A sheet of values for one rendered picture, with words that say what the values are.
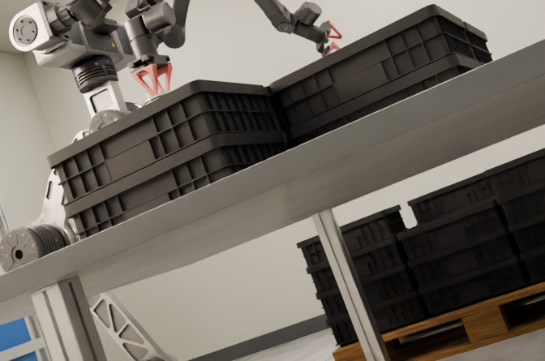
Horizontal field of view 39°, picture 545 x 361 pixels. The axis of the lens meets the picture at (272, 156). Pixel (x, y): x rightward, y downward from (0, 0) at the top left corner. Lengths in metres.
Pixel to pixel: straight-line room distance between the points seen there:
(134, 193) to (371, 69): 0.55
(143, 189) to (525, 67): 0.81
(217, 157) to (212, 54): 4.12
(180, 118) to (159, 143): 0.07
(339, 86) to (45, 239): 1.36
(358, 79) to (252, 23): 3.83
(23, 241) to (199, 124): 1.34
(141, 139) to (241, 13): 4.00
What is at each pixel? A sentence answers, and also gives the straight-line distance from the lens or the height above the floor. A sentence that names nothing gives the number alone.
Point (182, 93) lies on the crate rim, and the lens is 1.44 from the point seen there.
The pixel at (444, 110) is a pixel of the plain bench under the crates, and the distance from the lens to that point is 0.98.
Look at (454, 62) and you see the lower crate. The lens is 1.56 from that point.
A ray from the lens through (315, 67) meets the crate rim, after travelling 1.64.
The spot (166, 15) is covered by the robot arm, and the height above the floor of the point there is 1.21.
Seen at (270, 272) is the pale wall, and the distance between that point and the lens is 5.37.
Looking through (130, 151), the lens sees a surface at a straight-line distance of 1.51.
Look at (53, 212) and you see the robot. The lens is 2.76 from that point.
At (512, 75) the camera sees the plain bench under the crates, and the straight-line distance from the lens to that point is 0.97.
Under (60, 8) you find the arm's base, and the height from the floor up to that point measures 1.46.
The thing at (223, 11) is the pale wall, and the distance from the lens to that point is 5.52.
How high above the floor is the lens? 0.57
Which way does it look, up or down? 7 degrees up
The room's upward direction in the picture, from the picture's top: 21 degrees counter-clockwise
